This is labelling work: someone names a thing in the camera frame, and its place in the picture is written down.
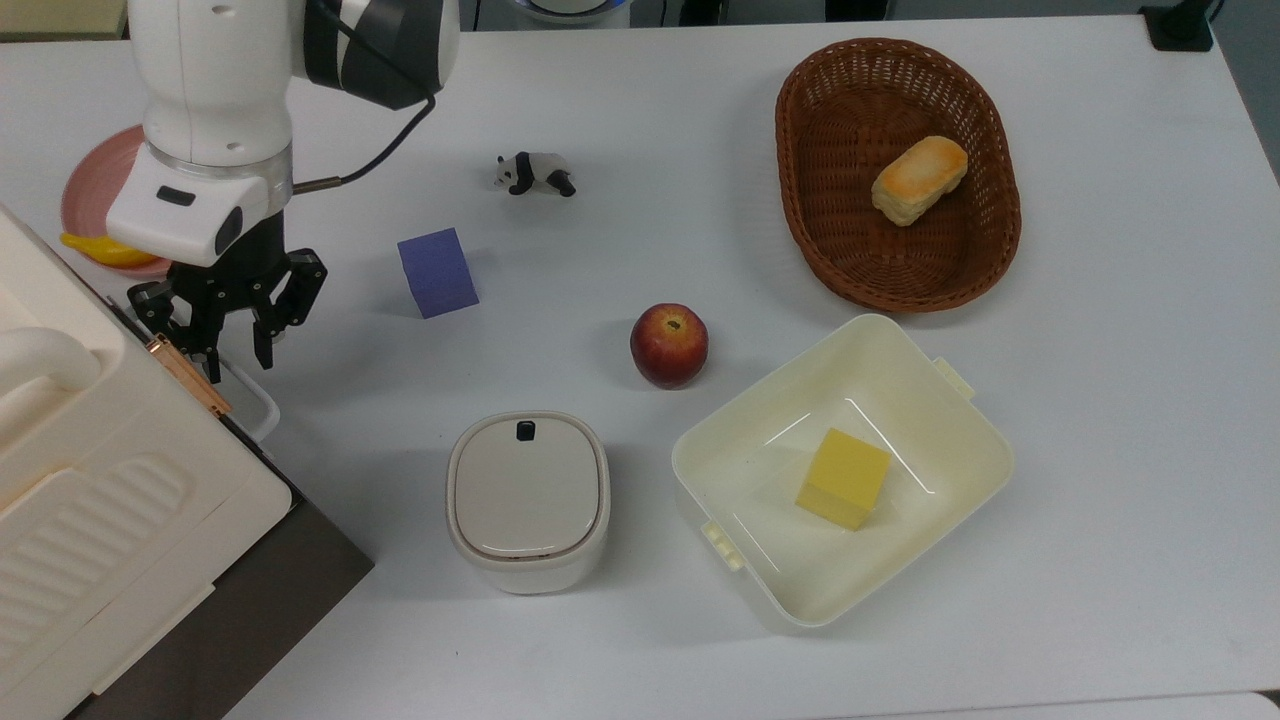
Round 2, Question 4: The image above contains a white lidded canister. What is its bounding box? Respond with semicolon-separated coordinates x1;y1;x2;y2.
445;410;612;596

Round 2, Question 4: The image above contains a dark wood drawer cabinet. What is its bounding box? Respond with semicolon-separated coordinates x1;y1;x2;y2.
60;400;376;720

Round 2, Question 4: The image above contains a cream plastic box with handles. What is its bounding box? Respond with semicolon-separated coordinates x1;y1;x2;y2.
0;205;293;720

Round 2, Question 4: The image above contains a wooden drawer with white handle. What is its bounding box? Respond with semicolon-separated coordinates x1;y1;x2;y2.
215;350;283;446

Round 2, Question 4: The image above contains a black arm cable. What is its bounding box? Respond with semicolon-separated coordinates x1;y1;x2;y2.
290;90;441;193

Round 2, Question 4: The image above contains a black table clamp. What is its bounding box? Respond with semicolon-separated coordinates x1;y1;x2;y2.
1140;0;1216;53

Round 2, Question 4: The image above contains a cream open plastic tub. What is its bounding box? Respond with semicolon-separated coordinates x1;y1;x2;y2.
671;313;1016;629

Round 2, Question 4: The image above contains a panda figurine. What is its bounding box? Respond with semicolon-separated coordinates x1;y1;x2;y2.
493;151;578;198

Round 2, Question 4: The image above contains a purple foam cube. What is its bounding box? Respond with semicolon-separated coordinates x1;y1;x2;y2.
396;227;481;320

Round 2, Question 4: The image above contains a toy bread loaf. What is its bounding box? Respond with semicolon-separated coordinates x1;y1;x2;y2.
870;135;970;228

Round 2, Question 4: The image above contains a yellow foam cube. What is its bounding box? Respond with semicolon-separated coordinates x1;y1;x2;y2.
795;427;893;532

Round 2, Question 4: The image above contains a pink plate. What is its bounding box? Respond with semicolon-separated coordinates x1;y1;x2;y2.
60;124;176;279

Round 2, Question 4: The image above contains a brown wicker basket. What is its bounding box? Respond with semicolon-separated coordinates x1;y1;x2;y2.
775;37;1023;314

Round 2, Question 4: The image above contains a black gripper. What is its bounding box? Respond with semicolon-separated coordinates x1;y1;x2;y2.
127;213;329;386

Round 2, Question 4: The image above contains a yellow toy banana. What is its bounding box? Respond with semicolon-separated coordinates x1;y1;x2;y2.
60;232;161;269

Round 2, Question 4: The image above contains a red apple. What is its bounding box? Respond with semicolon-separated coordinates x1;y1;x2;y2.
629;302;710;391

